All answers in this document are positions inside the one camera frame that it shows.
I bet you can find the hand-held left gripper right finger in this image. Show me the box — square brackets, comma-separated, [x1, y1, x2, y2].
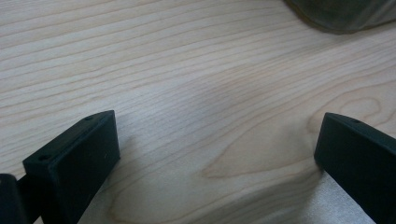
[313, 112, 396, 224]

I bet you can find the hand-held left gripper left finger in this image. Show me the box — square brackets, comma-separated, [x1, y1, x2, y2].
[21, 109, 121, 224]

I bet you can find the translucent dark plastic container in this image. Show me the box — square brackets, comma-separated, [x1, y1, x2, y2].
[283, 0, 396, 35]

